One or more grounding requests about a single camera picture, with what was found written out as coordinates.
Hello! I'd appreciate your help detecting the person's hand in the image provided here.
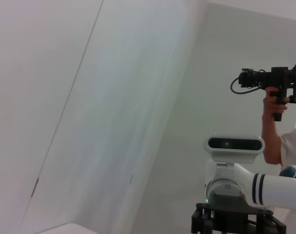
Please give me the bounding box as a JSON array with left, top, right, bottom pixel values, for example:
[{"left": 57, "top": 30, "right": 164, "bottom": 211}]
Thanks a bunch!
[{"left": 263, "top": 86, "right": 291, "bottom": 115}]

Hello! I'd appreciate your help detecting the black camera gimbal rig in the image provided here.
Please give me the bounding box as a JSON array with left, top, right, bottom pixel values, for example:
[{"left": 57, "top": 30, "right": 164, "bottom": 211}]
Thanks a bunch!
[{"left": 238, "top": 52, "right": 296, "bottom": 122}]

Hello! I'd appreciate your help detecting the person's forearm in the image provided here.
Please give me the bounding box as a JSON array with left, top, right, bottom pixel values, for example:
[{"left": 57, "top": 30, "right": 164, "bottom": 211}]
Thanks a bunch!
[{"left": 261, "top": 107, "right": 285, "bottom": 165}]

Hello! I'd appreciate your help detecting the person's white shirt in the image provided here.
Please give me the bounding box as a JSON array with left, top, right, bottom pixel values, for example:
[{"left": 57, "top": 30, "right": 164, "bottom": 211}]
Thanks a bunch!
[{"left": 279, "top": 92, "right": 296, "bottom": 169}]

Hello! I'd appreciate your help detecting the blue garment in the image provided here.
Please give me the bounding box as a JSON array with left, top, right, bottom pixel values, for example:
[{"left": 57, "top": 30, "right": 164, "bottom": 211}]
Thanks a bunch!
[{"left": 279, "top": 165, "right": 296, "bottom": 181}]

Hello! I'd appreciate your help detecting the black camera cable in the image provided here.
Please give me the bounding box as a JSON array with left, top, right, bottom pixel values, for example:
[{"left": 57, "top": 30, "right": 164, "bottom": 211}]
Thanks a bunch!
[{"left": 230, "top": 77, "right": 260, "bottom": 95}]

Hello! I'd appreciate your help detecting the white robot head camera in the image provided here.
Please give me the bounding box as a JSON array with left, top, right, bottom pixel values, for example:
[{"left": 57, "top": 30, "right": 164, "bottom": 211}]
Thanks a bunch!
[{"left": 203, "top": 134, "right": 265, "bottom": 186}]

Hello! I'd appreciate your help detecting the black torso bracket frame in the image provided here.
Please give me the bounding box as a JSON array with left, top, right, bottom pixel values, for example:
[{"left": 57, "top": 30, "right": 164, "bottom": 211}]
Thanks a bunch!
[{"left": 191, "top": 202, "right": 287, "bottom": 234}]

